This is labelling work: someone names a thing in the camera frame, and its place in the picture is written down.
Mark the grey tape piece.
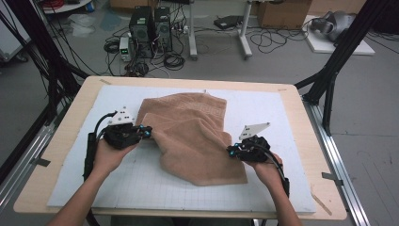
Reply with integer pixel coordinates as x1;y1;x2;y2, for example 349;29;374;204
30;157;52;168
321;171;344;187

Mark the person's right hand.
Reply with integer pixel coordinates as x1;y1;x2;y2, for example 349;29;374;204
242;152;284;190

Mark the long tan tape strip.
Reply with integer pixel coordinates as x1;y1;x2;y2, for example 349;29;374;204
310;192;333;217

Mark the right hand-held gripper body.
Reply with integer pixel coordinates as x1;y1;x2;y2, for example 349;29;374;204
232;121;272;164

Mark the large black computer tower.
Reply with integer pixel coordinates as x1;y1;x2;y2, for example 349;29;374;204
128;6;155;59

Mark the white grid mat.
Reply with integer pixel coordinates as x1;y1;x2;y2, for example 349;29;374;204
46;84;317;215

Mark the slim black computer tower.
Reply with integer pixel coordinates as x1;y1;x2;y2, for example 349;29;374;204
153;7;174;53

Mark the person's left hand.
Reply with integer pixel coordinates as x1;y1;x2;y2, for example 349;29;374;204
91;137;139;179

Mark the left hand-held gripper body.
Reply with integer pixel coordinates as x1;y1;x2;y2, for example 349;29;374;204
102;105;143;151

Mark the black metal frame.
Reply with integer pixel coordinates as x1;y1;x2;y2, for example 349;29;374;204
294;0;397;137
5;0;90;127

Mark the coiled black cable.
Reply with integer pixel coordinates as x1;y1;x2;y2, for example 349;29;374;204
162;53;186;72

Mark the white power supply unit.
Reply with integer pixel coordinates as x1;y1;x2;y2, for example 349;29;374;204
119;36;133;62

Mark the black flat device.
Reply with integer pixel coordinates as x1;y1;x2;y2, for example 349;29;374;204
213;14;246;31

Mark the cardboard box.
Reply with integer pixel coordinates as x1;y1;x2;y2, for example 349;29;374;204
257;0;313;30

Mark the white floor board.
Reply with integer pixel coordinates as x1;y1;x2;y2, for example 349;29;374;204
302;14;376;57

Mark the round white table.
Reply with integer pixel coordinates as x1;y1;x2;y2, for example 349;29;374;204
40;0;94;15

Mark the loose black floor cable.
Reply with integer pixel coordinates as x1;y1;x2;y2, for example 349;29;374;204
248;27;309;55

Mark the grey rounded device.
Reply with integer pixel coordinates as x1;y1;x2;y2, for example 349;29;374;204
310;10;358;42

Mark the white desk frame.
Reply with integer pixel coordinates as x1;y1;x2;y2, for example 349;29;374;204
187;0;254;61

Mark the aluminium rail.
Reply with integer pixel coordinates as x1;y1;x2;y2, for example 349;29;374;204
301;96;372;226
0;122;58;215

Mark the brown towel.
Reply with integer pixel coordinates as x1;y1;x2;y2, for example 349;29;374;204
135;91;249;187

